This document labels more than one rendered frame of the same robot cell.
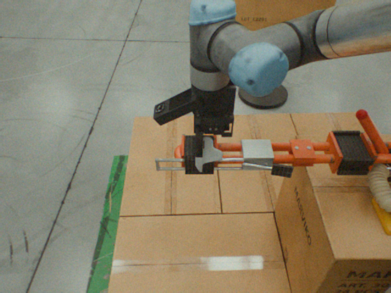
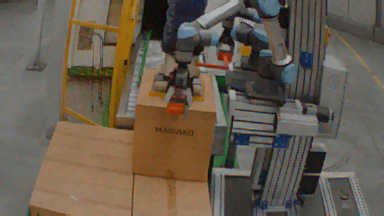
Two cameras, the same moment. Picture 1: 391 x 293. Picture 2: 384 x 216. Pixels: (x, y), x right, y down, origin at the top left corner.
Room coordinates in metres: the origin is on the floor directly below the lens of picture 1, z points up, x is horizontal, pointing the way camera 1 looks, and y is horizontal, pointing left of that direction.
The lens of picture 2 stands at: (0.58, 2.34, 1.96)
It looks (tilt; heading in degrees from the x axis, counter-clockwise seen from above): 21 degrees down; 267
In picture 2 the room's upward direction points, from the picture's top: 7 degrees clockwise
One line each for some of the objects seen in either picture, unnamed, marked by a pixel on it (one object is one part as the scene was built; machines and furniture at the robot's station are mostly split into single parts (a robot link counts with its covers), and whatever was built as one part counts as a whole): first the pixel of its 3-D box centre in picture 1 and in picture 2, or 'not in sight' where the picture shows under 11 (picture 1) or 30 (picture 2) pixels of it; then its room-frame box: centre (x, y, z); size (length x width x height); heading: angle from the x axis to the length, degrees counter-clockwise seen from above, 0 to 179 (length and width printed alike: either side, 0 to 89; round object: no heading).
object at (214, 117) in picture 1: (212, 106); (181, 72); (0.54, -0.03, 1.22); 0.09 x 0.08 x 0.12; 90
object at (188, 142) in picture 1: (199, 151); (175, 105); (0.55, -0.01, 1.07); 0.08 x 0.07 x 0.05; 90
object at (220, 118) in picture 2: not in sight; (209, 81); (0.27, -2.14, 0.50); 2.31 x 0.05 x 0.19; 92
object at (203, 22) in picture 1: (212, 33); (186, 38); (0.54, -0.03, 1.38); 0.09 x 0.08 x 0.11; 31
